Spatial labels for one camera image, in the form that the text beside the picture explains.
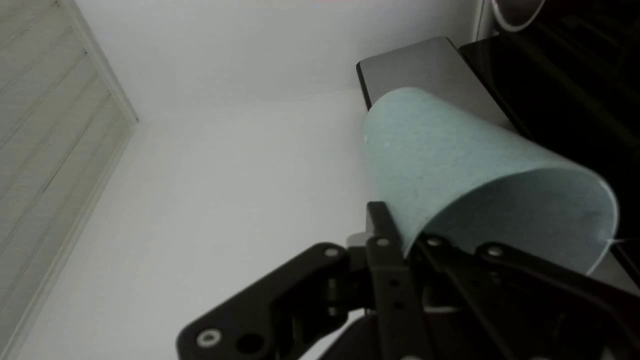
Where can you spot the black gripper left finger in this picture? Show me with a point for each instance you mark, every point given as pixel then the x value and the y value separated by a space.
pixel 401 324

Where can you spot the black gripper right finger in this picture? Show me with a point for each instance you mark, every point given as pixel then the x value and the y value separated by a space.
pixel 529 308

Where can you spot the light blue cup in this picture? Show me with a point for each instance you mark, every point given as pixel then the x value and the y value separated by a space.
pixel 442 170

